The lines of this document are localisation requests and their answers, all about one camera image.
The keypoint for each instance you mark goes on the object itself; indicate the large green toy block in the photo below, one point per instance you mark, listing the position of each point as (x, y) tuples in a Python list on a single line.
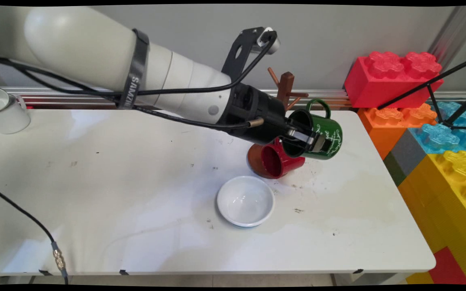
[(395, 169)]

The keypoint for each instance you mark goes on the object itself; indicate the large grey toy block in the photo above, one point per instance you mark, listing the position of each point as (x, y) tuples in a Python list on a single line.
[(409, 151)]

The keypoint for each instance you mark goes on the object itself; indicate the black tripod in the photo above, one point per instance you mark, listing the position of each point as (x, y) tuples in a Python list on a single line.
[(427, 85)]

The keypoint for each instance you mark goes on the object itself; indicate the large orange toy block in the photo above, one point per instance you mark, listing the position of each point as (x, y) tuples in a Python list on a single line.
[(382, 129)]

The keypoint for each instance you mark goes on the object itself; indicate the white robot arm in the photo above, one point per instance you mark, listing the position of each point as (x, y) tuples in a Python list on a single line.
[(75, 44)]

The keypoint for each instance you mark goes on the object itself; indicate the large blue toy block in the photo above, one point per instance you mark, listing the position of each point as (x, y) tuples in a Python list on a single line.
[(439, 137)]

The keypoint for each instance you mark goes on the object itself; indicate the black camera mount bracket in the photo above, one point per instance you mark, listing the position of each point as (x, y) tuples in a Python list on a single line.
[(249, 36)]

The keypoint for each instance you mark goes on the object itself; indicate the large red toy block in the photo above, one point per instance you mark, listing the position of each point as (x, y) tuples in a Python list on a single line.
[(386, 81)]

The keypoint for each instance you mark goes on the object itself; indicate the green mug with white print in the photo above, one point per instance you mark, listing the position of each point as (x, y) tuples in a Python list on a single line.
[(332, 133)]

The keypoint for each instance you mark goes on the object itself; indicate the flat red toy block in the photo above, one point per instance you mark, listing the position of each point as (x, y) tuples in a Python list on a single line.
[(447, 266)]

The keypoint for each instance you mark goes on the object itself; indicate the aluminium upright profile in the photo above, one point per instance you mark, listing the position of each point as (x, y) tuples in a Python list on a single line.
[(455, 28)]

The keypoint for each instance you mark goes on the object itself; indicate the white bowl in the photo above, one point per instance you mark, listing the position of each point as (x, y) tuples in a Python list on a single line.
[(245, 200)]

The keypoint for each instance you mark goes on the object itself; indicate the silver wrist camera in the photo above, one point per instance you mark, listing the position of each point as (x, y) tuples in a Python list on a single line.
[(274, 47)]

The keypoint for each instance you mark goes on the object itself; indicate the red mug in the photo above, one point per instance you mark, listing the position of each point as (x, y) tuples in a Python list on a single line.
[(287, 163)]

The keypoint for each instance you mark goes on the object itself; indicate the brown wooden mug tree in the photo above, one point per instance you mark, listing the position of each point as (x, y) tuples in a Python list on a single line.
[(286, 83)]

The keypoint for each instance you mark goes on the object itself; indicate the aluminium rail along wall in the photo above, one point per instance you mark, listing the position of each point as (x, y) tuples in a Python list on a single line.
[(330, 97)]

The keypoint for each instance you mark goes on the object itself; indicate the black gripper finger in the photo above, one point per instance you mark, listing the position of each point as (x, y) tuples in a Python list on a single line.
[(301, 135), (318, 144)]

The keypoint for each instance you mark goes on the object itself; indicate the large yellow toy block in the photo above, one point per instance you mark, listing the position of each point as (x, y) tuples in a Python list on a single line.
[(443, 198)]

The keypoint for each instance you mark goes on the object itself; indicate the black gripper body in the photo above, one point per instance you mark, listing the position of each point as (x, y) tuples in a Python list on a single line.
[(265, 113)]

